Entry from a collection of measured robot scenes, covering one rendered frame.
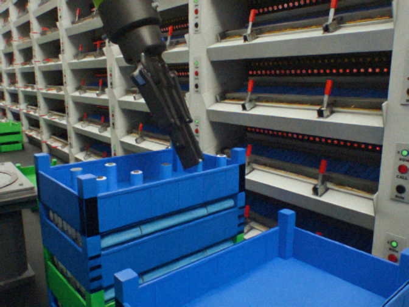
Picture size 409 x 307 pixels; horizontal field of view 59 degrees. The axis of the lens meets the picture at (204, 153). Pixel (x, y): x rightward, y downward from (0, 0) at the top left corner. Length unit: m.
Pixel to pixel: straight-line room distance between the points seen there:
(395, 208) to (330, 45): 0.39
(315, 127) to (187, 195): 0.47
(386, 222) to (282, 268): 0.37
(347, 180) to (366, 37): 0.35
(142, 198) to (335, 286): 0.29
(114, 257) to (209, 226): 0.18
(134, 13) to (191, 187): 0.28
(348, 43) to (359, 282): 0.54
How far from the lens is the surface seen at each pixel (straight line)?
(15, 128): 3.45
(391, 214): 0.88
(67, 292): 0.63
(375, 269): 0.54
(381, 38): 0.87
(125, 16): 0.61
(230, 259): 0.52
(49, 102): 3.18
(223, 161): 0.64
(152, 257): 0.56
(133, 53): 0.60
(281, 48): 1.01
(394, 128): 0.84
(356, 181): 0.97
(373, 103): 0.93
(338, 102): 0.98
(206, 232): 0.62
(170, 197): 0.55
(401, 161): 0.84
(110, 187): 0.60
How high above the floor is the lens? 0.60
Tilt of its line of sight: 12 degrees down
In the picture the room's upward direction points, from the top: straight up
